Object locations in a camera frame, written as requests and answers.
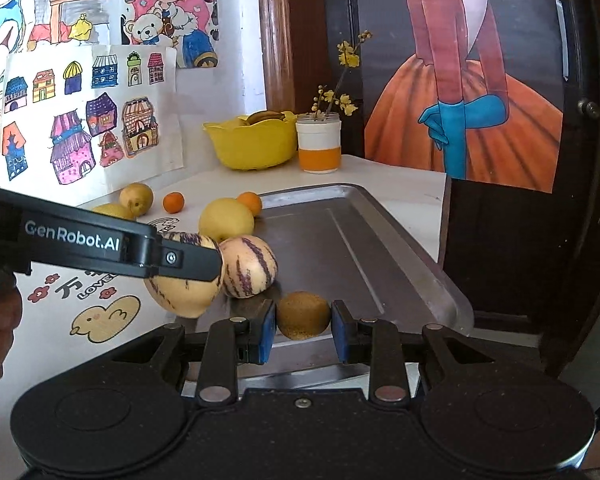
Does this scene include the striped pepino melon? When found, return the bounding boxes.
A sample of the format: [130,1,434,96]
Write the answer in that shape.
[220,235,278,299]
[144,231,225,318]

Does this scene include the small orange mandarin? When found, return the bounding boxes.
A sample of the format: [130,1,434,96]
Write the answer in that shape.
[236,192,262,217]
[162,192,185,214]

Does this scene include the large yellow lemon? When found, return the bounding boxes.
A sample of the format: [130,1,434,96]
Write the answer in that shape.
[198,197,254,243]

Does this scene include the yellow pear back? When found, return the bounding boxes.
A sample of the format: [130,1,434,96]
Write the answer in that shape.
[119,182,154,218]

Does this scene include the yellow pear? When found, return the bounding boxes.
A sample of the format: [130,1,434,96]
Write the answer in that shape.
[92,203,136,221]
[119,182,154,218]

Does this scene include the yellow pear front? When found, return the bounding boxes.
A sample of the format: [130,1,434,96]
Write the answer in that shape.
[92,203,136,221]

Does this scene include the fruits inside yellow bowl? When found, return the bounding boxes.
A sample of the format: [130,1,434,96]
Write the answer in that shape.
[235,110,285,126]

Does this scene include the colourful houses drawing paper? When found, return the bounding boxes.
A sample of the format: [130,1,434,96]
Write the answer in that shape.
[0,44,184,200]

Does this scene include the yellow plastic bowl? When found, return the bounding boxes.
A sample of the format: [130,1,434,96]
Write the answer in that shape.
[202,112,297,171]

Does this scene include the silver metal tray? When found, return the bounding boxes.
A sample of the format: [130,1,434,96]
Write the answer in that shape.
[194,182,476,376]

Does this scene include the orange white jar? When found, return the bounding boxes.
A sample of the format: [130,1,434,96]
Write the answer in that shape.
[296,114,341,174]

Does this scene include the cartoon girl teddy drawing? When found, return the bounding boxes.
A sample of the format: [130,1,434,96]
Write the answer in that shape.
[120,0,219,68]

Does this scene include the yellow flower twig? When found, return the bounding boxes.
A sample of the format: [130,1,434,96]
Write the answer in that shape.
[309,30,373,122]

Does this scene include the girl orange dress poster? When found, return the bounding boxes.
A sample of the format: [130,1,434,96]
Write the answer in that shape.
[364,0,562,193]

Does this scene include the brown wooden door frame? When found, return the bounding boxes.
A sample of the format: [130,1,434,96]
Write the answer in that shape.
[260,0,330,114]

